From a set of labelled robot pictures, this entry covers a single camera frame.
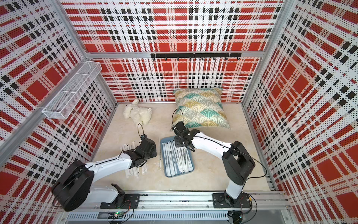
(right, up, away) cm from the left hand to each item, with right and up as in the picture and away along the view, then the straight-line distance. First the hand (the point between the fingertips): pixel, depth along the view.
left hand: (155, 149), depth 91 cm
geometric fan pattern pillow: (+30, +28, +3) cm, 41 cm away
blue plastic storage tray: (+19, -5, -2) cm, 20 cm away
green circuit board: (-14, -28, -21) cm, 37 cm away
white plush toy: (-13, +23, +11) cm, 29 cm away
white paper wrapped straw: (-22, +1, +3) cm, 22 cm away
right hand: (+18, +7, -3) cm, 19 cm away
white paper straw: (+9, -1, +2) cm, 9 cm away
